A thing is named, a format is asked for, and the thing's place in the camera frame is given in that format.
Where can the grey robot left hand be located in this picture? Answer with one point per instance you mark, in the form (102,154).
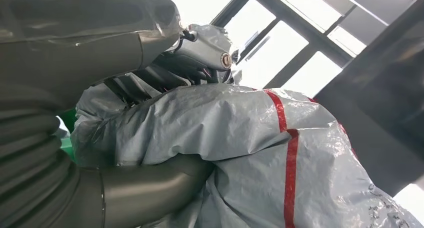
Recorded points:
(82,37)

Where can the white poly package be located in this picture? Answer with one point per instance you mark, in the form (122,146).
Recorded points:
(238,147)

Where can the black inbound scanner machine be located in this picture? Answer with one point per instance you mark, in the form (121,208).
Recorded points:
(384,104)

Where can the dark window frame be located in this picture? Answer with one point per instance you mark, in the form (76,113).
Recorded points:
(318,42)

